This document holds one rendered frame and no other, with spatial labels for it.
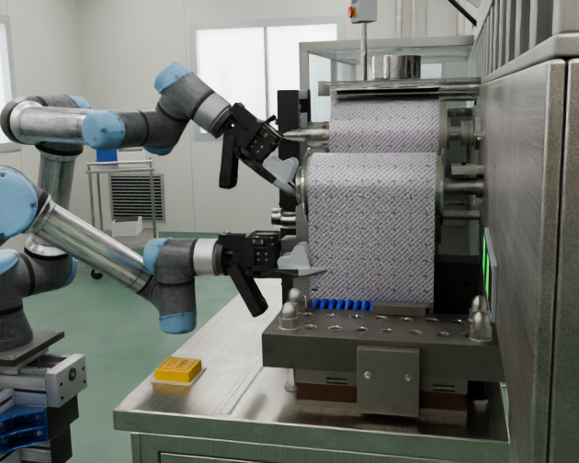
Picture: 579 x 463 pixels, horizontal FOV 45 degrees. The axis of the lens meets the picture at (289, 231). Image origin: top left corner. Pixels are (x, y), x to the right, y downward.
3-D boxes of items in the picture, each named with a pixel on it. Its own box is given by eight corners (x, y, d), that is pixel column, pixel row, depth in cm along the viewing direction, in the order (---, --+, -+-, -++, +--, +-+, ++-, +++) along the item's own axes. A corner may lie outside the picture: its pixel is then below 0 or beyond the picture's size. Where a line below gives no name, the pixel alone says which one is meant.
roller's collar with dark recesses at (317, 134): (312, 148, 166) (312, 120, 165) (336, 148, 165) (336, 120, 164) (306, 150, 160) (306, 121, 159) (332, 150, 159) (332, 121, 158)
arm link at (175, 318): (188, 318, 153) (186, 268, 151) (202, 333, 143) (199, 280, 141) (152, 323, 150) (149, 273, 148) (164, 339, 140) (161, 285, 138)
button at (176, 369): (168, 367, 140) (168, 355, 139) (202, 369, 138) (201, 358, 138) (154, 381, 133) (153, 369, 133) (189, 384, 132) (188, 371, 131)
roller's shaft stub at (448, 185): (444, 196, 136) (444, 173, 135) (482, 196, 134) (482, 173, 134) (444, 198, 132) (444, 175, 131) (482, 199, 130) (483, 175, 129)
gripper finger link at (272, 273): (296, 271, 132) (251, 269, 134) (296, 279, 132) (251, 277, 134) (301, 265, 136) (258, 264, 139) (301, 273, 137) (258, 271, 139)
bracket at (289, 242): (286, 342, 153) (282, 203, 147) (315, 344, 152) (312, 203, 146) (280, 350, 148) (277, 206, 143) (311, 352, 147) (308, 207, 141)
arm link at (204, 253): (194, 280, 138) (208, 270, 146) (216, 281, 137) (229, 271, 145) (192, 242, 136) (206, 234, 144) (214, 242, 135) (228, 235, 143)
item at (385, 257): (311, 305, 138) (309, 212, 134) (433, 310, 132) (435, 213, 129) (310, 306, 137) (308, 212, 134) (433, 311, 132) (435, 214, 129)
